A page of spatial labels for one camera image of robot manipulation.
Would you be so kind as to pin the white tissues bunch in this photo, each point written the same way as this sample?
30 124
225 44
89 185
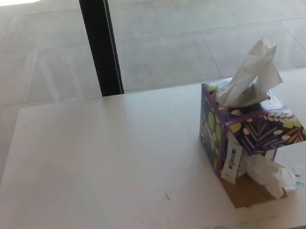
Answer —
268 173

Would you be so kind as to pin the white tissue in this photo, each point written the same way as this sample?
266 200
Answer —
247 74

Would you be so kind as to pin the black window frame post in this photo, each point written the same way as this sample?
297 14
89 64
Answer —
99 43

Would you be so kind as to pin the purple floral tissue box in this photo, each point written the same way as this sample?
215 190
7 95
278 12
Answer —
264 133

